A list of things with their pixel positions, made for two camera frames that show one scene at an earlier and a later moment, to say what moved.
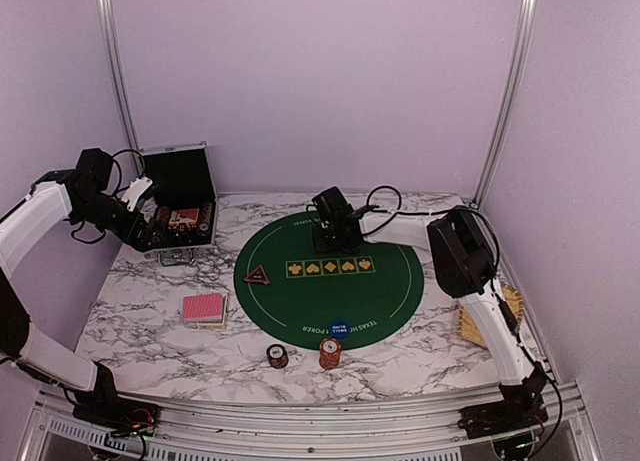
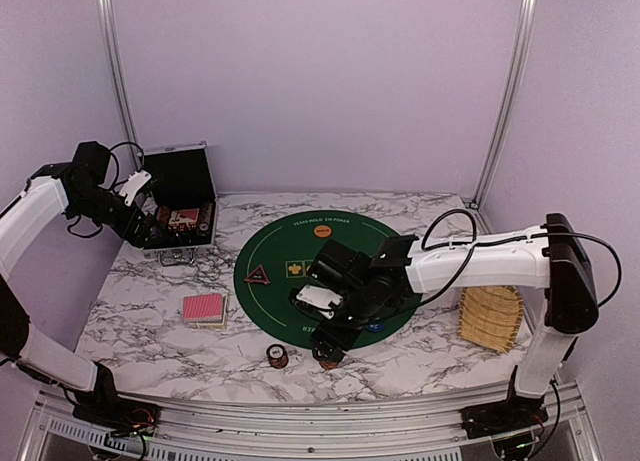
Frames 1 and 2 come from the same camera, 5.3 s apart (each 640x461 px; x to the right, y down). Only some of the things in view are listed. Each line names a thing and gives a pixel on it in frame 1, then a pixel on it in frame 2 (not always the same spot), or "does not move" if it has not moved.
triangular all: x=258 y=276 does not move
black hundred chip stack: x=277 y=355 does not move
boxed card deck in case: x=187 y=218 does not move
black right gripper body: x=330 y=243 -> x=361 y=311
